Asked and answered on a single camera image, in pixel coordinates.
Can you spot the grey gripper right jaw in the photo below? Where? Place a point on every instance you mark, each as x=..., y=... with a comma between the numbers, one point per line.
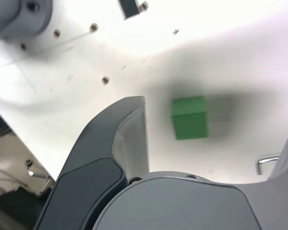
x=182, y=206

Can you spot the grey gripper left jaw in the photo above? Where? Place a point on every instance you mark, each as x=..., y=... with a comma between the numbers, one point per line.
x=86, y=167

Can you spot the green cube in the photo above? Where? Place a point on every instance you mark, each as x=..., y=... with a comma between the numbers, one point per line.
x=189, y=124

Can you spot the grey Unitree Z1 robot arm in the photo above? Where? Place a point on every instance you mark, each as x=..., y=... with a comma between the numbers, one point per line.
x=14, y=16

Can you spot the silver metal hook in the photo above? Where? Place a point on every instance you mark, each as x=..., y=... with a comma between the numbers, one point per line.
x=30, y=170

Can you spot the black tape strip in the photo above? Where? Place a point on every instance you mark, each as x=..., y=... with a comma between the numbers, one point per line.
x=129, y=8

